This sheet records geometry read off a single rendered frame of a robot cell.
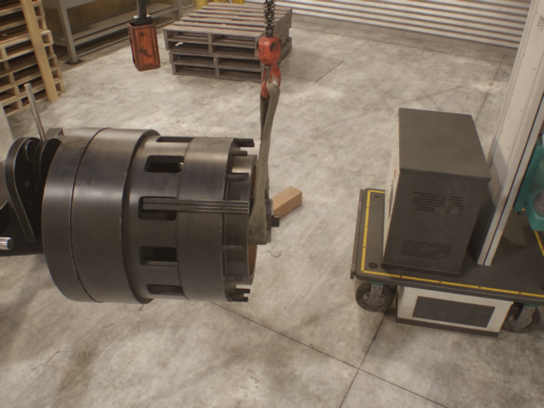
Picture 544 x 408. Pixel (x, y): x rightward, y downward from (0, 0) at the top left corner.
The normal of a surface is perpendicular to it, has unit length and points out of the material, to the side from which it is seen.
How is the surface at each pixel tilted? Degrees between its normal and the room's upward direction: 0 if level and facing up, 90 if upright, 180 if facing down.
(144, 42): 90
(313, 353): 0
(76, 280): 94
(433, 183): 90
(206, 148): 1
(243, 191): 29
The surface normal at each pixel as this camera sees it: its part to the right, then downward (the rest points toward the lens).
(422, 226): -0.22, 0.58
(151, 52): 0.47, 0.52
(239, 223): -0.04, 0.00
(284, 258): 0.00, -0.81
